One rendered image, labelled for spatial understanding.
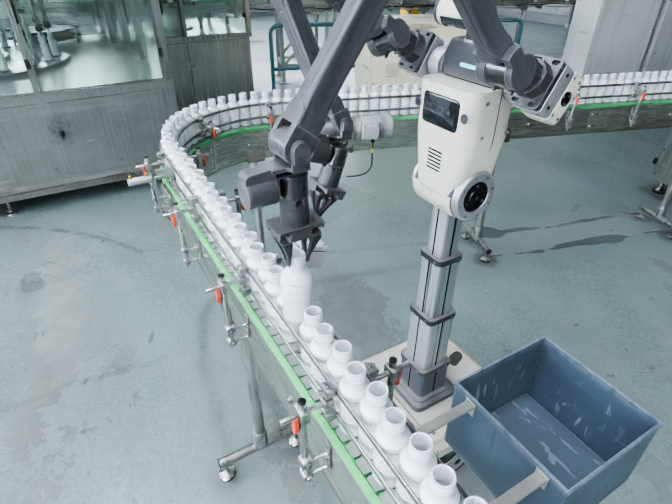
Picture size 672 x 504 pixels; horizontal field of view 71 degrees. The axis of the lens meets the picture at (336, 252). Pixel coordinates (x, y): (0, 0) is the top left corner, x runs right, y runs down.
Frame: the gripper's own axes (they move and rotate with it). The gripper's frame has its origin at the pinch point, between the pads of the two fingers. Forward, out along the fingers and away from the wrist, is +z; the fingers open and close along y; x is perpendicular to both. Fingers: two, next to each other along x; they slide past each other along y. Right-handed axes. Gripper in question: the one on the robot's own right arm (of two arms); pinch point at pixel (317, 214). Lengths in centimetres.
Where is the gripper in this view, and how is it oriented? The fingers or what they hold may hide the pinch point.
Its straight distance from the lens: 130.2
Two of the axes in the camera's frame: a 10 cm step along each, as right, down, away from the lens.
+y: 5.0, 4.7, -7.2
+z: -3.0, 8.8, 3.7
